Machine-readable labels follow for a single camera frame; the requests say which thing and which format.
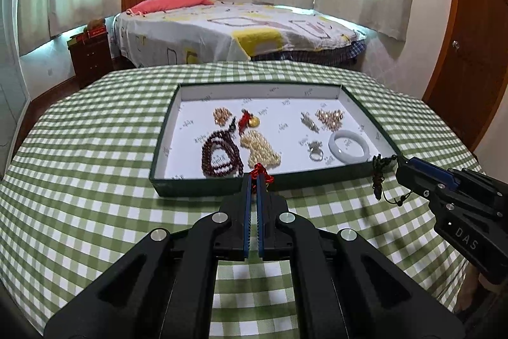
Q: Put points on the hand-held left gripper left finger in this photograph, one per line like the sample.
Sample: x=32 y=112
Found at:
x=247 y=212

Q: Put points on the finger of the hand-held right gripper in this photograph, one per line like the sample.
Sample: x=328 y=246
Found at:
x=432 y=166
x=410 y=176

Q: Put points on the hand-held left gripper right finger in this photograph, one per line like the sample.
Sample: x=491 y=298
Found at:
x=260 y=220

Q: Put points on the dark green tray box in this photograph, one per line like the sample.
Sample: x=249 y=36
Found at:
x=198 y=188

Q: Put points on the silver crystal brooch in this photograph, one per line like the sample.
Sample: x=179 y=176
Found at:
x=309 y=121

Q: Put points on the white jade bangle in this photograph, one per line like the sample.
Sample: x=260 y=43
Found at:
x=333 y=146

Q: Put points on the brown wooden door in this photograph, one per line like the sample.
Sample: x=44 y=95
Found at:
x=472 y=57

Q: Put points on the metal door knob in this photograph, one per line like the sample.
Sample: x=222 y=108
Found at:
x=456 y=44

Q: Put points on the green checked tablecloth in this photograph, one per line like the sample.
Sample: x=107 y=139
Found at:
x=99 y=164

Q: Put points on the bed with printed bedspread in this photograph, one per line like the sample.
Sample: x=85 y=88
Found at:
x=198 y=33

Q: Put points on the dark wooden nightstand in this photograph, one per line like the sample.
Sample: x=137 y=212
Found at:
x=91 y=61

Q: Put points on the pink pillow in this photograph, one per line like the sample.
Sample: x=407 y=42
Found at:
x=170 y=3

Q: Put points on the red box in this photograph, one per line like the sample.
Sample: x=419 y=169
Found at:
x=97 y=32

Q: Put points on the brown plush toy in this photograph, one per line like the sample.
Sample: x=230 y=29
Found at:
x=95 y=24

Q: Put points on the frosted glass sliding door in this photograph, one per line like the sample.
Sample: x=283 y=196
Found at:
x=12 y=77

